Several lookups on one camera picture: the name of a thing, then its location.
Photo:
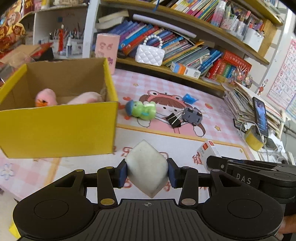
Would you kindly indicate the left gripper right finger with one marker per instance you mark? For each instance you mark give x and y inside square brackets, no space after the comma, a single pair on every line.
[189,180]

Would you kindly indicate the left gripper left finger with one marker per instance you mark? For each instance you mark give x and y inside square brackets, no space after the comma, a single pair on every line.
[105,180]

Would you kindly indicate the white red small box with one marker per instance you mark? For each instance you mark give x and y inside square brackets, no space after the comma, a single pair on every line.
[206,150]

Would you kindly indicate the white sponge block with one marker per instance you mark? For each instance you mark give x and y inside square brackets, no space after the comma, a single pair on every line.
[147,169]

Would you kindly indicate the blue plastic bag roll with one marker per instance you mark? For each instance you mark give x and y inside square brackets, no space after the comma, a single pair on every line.
[189,99]

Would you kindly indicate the yellow tape roll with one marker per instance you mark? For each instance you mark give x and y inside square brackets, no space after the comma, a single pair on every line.
[253,139]

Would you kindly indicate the pink cartoon desk mat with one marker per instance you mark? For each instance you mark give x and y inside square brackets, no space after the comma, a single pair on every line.
[22,177]

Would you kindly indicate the black binder clip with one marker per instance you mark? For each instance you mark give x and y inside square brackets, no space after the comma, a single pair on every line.
[175,119]

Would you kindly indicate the grey toy car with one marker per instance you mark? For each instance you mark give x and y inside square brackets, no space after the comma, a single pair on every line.
[192,116]

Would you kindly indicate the black smartphone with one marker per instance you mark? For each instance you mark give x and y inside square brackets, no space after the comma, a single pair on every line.
[260,116]

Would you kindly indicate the green blue plush toy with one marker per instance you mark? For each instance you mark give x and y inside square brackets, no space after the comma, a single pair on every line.
[144,111]

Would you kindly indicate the stack of paper books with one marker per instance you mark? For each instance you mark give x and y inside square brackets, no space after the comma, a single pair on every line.
[246,106]

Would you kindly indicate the yellow cardboard box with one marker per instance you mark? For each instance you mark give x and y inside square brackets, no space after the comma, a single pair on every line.
[62,130]

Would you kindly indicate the pink plush toy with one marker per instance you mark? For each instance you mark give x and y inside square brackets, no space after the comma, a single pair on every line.
[47,97]

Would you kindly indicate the orange white blue carton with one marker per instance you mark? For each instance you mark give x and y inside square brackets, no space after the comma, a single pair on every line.
[184,70]

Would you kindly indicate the red dictionary book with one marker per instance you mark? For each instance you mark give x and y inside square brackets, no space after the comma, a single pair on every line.
[235,60]

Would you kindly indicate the white quilted pearl handbag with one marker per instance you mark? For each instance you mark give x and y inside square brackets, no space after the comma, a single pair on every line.
[150,55]

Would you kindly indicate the white pen holder box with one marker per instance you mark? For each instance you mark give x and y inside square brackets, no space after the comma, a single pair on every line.
[66,42]

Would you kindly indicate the pink cylindrical holder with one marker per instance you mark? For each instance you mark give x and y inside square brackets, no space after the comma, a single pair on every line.
[107,47]

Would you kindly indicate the wooden bookshelf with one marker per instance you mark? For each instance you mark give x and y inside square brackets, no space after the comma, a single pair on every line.
[188,26]

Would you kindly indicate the brown cardboard sheet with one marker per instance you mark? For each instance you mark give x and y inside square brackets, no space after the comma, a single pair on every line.
[21,55]

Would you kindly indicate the red gold cartoon poster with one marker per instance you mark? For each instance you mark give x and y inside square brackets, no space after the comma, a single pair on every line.
[12,29]

